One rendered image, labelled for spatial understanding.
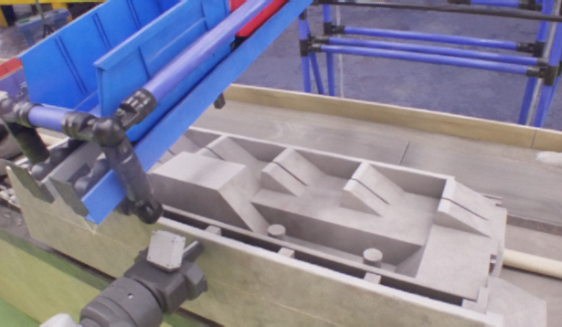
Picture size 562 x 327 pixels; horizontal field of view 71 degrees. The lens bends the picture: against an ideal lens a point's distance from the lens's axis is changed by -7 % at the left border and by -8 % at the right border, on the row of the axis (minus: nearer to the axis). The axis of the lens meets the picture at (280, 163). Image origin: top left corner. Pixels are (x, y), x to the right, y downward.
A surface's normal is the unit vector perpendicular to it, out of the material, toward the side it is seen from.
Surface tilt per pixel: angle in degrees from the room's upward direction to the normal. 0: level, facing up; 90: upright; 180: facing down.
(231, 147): 31
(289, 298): 80
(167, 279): 10
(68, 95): 88
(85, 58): 88
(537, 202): 0
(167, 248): 50
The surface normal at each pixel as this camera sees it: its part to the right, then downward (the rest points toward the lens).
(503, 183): -0.11, -0.80
